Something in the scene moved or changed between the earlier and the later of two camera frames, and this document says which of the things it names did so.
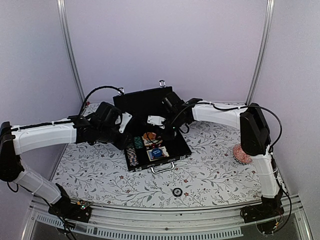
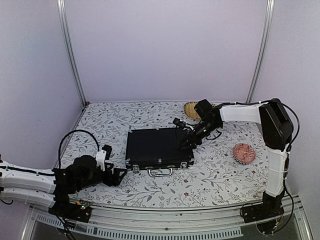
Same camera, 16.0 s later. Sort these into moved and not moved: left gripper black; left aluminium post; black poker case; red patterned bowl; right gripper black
Moved: left gripper black; right gripper black; black poker case
Not moved: left aluminium post; red patterned bowl
